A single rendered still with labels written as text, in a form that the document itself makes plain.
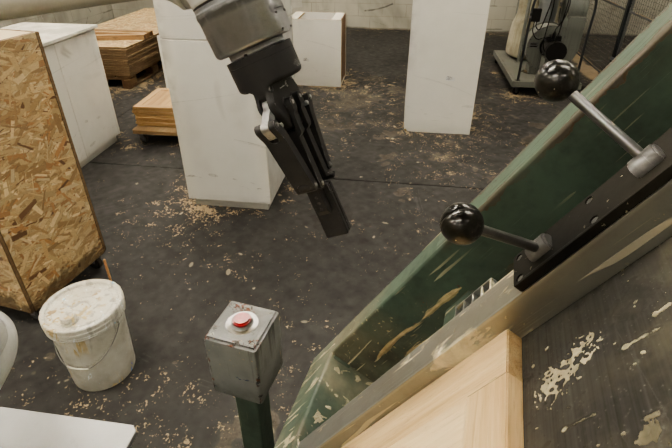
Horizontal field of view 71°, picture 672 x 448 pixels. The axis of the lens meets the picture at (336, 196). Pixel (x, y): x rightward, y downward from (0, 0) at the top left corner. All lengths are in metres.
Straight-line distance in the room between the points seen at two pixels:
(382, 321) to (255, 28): 0.59
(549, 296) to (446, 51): 3.69
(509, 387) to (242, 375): 0.70
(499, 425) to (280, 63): 0.40
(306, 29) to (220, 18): 4.88
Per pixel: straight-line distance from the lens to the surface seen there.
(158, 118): 4.27
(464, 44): 4.12
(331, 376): 0.99
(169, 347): 2.35
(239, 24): 0.50
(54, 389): 2.39
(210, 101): 2.90
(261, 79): 0.51
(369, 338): 0.95
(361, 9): 8.54
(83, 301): 2.17
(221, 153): 3.01
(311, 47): 5.41
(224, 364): 1.08
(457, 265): 0.79
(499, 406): 0.48
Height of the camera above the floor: 1.67
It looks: 31 degrees down
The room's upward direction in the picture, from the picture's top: straight up
